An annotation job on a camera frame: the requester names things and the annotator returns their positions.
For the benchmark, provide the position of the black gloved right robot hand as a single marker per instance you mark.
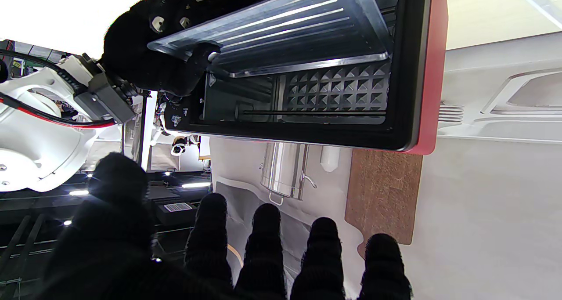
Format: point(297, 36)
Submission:
point(140, 54)

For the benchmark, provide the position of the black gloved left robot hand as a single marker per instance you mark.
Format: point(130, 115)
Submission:
point(109, 229)

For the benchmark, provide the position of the ribbed metal baking tray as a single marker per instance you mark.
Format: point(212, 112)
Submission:
point(298, 32)

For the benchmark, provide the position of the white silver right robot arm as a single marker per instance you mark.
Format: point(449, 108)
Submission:
point(35, 150)

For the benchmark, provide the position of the red black toaster oven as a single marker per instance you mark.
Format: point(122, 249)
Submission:
point(434, 71)

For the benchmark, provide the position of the black box barcode label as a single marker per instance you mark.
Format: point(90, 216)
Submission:
point(178, 208)

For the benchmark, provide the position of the stainless steel stock pot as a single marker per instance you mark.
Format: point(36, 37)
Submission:
point(285, 168)

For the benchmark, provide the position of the white paper towel roll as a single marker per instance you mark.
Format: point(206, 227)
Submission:
point(329, 157)

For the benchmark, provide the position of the brown wooden cutting board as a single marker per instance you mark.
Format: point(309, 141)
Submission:
point(382, 194)

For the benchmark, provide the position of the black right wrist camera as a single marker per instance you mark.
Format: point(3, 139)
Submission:
point(109, 100)

